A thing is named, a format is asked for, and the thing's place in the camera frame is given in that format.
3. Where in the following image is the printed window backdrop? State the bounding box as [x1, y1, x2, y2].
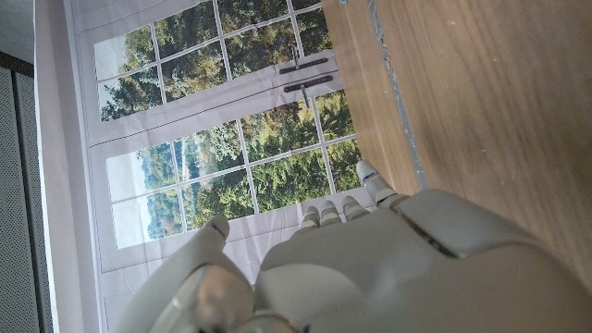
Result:
[64, 0, 376, 333]

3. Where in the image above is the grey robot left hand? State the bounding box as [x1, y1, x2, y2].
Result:
[113, 159, 592, 333]

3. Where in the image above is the dark perforated partition panel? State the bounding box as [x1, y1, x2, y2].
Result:
[0, 50, 55, 333]

